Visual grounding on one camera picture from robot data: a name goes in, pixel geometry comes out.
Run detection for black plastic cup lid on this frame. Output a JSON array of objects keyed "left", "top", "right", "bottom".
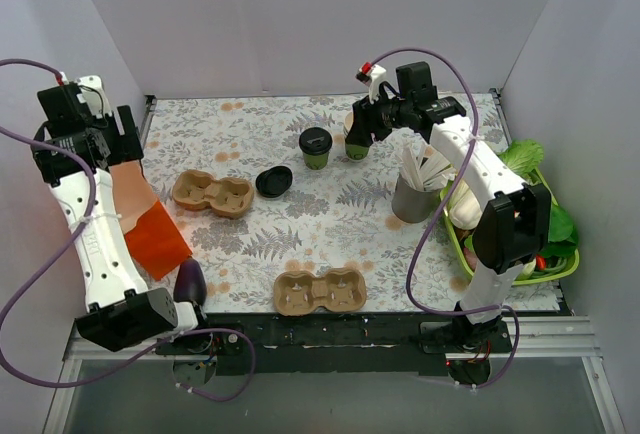
[{"left": 299, "top": 127, "right": 333, "bottom": 156}]

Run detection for green paper cup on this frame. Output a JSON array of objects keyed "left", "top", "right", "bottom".
[{"left": 302, "top": 149, "right": 330, "bottom": 170}]

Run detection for orange paper bag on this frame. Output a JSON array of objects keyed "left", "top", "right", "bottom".
[{"left": 109, "top": 161, "right": 192, "bottom": 281}]

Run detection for brown cardboard cup carrier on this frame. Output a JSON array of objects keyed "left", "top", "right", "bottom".
[{"left": 273, "top": 268, "right": 367, "bottom": 317}]

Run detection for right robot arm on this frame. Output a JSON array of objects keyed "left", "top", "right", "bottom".
[{"left": 346, "top": 61, "right": 551, "bottom": 352}]

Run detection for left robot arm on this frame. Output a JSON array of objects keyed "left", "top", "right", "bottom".
[{"left": 32, "top": 75, "right": 213, "bottom": 354}]

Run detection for stack of paper cups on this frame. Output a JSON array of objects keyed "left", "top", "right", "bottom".
[{"left": 344, "top": 113, "right": 371, "bottom": 162}]

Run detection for white wrapped straws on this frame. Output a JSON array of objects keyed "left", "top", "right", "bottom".
[{"left": 399, "top": 143, "right": 456, "bottom": 192}]

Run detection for grey straw holder cup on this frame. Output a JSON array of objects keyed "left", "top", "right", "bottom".
[{"left": 391, "top": 175, "right": 440, "bottom": 224}]

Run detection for white radish toy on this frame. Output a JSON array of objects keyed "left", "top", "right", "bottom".
[{"left": 447, "top": 181, "right": 482, "bottom": 231}]

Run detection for green plastic basket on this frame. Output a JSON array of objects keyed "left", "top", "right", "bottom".
[{"left": 443, "top": 196, "right": 579, "bottom": 286}]

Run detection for napa cabbage toy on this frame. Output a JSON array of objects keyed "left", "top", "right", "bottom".
[{"left": 499, "top": 139, "right": 545, "bottom": 177}]

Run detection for floral tablecloth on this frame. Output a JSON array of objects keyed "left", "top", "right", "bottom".
[{"left": 142, "top": 95, "right": 468, "bottom": 313}]

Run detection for purple eggplant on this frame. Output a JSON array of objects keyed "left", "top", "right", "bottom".
[{"left": 173, "top": 258, "right": 207, "bottom": 307}]

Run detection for pink sweet potato toy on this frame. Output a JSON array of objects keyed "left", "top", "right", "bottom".
[{"left": 463, "top": 247, "right": 478, "bottom": 271}]

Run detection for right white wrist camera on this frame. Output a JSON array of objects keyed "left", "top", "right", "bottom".
[{"left": 356, "top": 62, "right": 387, "bottom": 103}]

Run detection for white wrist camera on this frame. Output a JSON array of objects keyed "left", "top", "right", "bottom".
[
  {"left": 356, "top": 62, "right": 387, "bottom": 103},
  {"left": 75, "top": 75, "right": 110, "bottom": 118}
]

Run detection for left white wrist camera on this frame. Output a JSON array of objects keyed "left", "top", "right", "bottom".
[{"left": 75, "top": 75, "right": 110, "bottom": 118}]

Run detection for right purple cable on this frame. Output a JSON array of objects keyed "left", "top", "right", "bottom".
[{"left": 367, "top": 46, "right": 519, "bottom": 390}]

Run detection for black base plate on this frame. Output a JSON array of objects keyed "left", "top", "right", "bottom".
[{"left": 157, "top": 312, "right": 512, "bottom": 376}]

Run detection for aluminium frame rail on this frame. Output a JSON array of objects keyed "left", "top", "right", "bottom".
[{"left": 70, "top": 312, "right": 624, "bottom": 432}]

